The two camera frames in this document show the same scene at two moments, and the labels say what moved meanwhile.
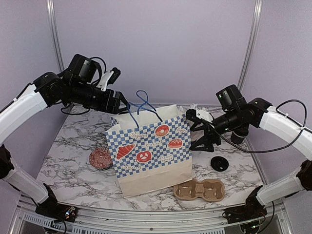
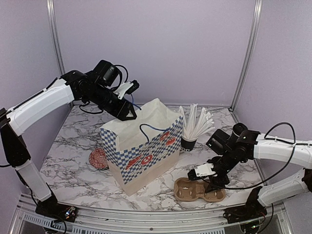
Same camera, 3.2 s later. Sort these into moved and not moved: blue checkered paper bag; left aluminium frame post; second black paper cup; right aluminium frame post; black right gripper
Moved: black right gripper; blue checkered paper bag
Not moved: left aluminium frame post; second black paper cup; right aluminium frame post
